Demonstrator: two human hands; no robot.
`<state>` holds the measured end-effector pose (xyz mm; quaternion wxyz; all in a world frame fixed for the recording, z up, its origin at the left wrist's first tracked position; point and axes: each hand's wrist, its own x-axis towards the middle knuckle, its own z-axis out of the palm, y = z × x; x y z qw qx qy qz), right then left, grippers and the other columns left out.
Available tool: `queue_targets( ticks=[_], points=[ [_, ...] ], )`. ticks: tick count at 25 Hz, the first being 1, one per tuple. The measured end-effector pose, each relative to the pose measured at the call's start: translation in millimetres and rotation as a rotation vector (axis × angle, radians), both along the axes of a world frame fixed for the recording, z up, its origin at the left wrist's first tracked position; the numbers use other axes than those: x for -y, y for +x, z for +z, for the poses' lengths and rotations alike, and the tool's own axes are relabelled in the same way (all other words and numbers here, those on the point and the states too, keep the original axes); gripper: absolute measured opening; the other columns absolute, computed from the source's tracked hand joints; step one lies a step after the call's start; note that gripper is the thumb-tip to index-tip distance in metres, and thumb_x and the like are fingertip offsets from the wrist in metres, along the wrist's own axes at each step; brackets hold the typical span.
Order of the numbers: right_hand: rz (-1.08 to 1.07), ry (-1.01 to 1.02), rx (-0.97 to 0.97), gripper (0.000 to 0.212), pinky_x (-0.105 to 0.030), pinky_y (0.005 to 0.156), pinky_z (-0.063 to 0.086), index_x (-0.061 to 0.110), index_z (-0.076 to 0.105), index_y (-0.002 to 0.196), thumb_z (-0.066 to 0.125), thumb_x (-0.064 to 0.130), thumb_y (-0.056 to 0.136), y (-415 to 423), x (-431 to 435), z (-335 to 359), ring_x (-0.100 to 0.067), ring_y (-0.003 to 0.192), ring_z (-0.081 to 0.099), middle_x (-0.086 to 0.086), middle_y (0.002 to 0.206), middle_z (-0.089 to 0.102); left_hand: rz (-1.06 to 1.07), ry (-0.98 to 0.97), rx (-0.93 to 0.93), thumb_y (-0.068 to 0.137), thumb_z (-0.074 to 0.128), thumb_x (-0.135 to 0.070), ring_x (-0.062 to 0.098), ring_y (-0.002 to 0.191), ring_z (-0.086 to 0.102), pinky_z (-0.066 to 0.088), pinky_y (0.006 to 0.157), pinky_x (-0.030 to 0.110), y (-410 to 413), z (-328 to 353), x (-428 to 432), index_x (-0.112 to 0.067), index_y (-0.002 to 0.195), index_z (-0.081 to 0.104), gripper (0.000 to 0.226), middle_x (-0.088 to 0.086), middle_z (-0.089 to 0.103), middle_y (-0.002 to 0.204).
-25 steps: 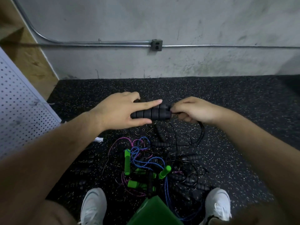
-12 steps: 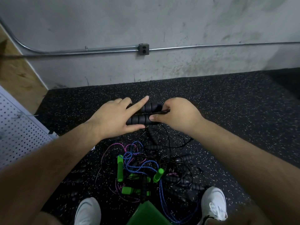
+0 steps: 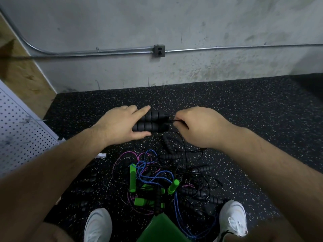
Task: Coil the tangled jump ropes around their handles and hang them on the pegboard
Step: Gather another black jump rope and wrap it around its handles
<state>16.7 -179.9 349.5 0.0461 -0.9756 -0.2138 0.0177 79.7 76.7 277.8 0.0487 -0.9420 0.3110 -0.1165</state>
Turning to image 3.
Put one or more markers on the white pegboard stand foot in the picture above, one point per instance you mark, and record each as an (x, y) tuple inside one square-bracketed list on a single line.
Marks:
[(101, 155)]

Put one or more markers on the white shoe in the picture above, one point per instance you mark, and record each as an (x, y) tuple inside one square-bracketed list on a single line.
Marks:
[(232, 219), (98, 225)]

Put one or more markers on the white right shoe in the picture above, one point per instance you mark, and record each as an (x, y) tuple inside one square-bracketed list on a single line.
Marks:
[(232, 219)]

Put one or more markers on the person's right hand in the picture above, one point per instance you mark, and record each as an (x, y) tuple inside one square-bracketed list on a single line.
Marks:
[(204, 127)]

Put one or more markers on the person's right forearm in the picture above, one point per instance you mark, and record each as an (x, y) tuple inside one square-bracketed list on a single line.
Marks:
[(277, 174)]

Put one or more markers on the person's left hand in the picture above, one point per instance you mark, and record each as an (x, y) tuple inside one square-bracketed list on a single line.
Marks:
[(121, 127)]

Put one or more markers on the person's left forearm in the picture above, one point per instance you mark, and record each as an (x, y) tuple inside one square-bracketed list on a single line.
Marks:
[(45, 184)]

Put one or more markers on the white pegboard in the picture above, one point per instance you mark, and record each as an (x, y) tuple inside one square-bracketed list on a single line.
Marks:
[(22, 133)]

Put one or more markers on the metal conduit pipe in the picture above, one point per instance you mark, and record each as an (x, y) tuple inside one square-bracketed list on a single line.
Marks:
[(101, 50)]

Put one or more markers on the white left shoe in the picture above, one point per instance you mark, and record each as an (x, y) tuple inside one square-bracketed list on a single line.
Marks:
[(98, 225)]

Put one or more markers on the grey electrical junction box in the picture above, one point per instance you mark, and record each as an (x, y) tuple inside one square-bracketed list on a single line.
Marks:
[(159, 50)]

